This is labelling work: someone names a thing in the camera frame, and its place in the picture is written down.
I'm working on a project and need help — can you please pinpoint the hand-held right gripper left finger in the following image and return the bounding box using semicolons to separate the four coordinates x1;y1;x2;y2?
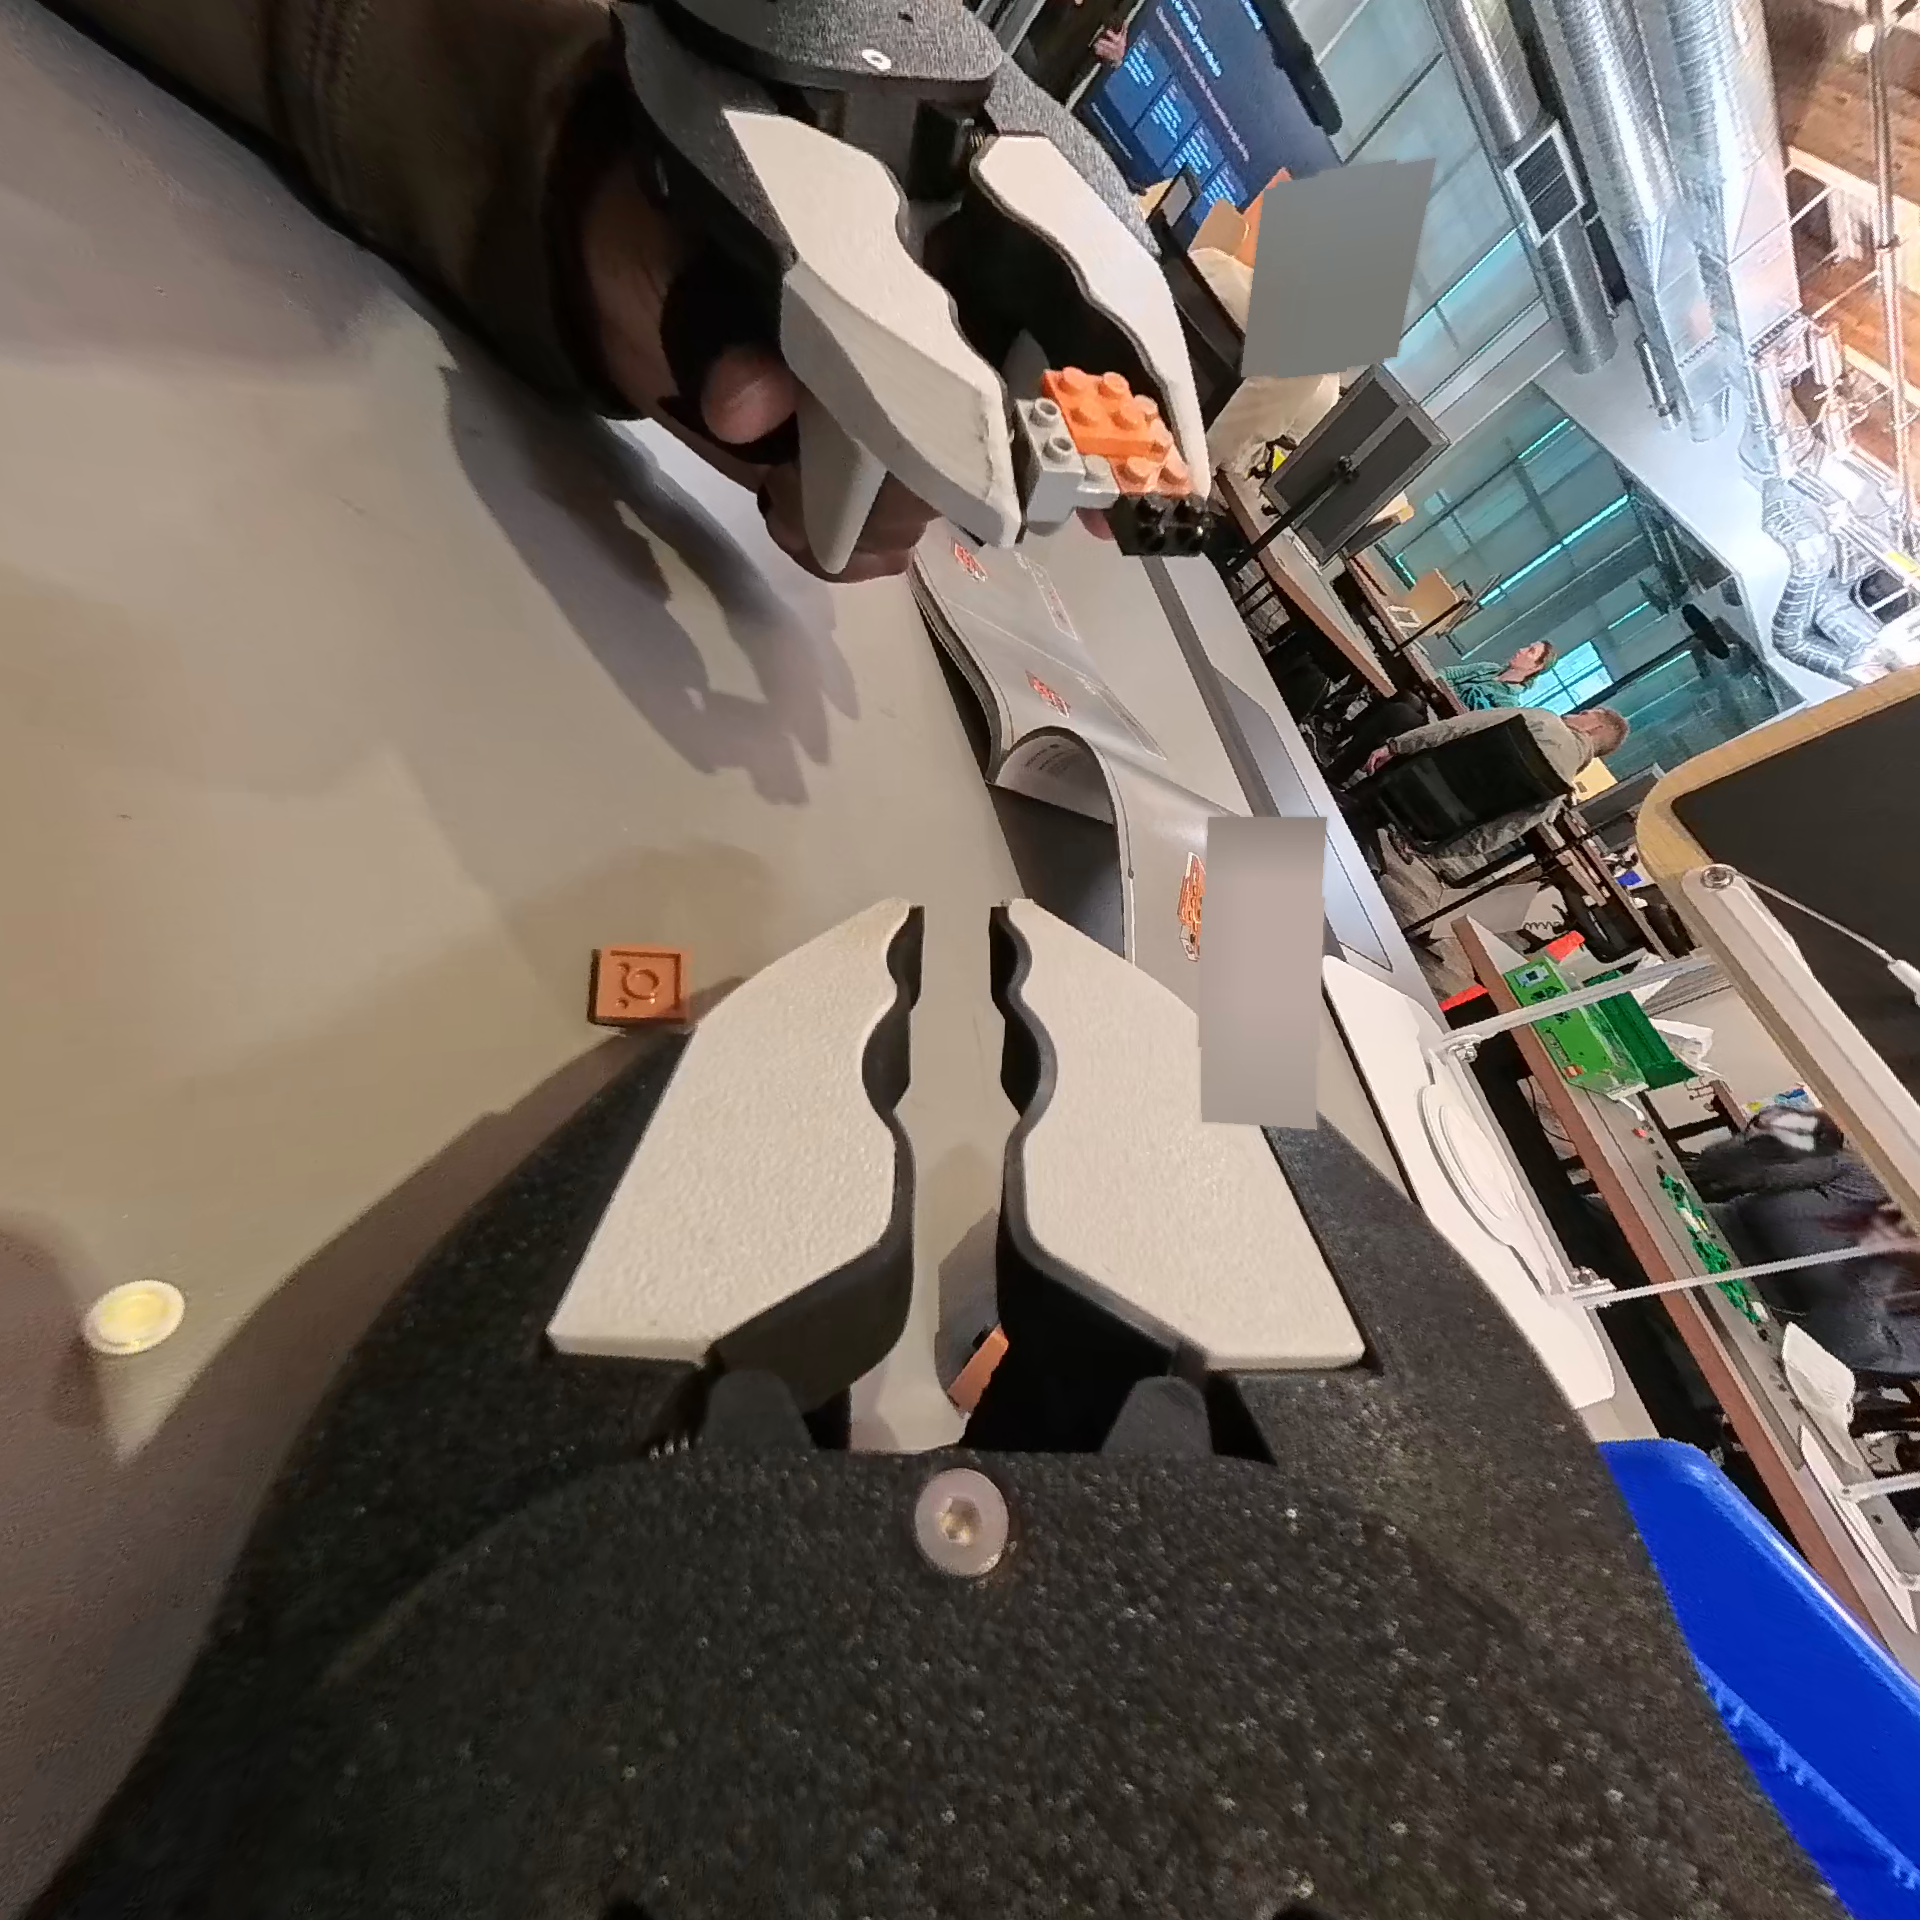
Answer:
547;896;924;1368

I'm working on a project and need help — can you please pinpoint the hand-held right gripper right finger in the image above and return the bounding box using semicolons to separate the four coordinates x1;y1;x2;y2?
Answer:
990;896;1366;1373

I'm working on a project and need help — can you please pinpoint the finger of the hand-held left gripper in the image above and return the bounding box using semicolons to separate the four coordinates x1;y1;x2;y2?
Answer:
719;108;1022;548
967;132;1214;505

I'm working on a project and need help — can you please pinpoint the grey hinge brick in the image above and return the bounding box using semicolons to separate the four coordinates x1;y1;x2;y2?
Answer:
1013;393;1122;530

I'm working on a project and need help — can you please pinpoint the grey instruction booklet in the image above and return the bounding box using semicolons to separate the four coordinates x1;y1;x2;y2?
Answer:
907;521;1336;969

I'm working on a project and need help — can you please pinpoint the blue storage bin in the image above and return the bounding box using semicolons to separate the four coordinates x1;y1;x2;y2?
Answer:
1598;1437;1920;1920

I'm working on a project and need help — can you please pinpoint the grey desk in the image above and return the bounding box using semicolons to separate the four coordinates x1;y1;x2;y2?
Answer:
0;0;1653;1920

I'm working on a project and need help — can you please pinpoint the person's left hand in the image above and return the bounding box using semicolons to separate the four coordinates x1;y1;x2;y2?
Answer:
576;152;962;588

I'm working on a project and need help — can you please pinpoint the presentation screen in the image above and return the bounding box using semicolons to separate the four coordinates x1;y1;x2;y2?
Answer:
1079;0;1347;231

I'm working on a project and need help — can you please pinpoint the brown-orange square plate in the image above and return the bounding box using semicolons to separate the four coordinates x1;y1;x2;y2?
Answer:
587;944;692;1032

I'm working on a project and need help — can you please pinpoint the grey monitor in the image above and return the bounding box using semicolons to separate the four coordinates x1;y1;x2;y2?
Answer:
1259;364;1454;568

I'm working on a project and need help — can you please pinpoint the green printed box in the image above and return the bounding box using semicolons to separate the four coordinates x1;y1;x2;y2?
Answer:
1503;951;1691;1100

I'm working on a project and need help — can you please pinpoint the wooden side table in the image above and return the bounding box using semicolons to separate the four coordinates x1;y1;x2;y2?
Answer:
1452;914;1920;1652

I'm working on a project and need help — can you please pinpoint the black office chair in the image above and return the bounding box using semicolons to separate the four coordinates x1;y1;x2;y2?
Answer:
1371;737;1573;859

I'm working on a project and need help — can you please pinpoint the small pale round disc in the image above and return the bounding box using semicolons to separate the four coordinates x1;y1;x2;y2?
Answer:
82;1277;189;1360

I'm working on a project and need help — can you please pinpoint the black panel with wooden rim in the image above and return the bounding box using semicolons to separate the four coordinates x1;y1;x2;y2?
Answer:
1635;668;1920;1056

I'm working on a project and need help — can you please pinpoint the silver ventilation duct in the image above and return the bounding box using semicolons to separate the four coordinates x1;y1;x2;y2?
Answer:
1757;477;1920;683
1431;0;1808;441

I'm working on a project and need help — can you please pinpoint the white bracket bar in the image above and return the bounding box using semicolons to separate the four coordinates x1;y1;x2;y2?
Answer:
1680;861;1920;1192

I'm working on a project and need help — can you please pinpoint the white pull cord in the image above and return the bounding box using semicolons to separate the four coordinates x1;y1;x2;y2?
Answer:
1744;874;1920;1002

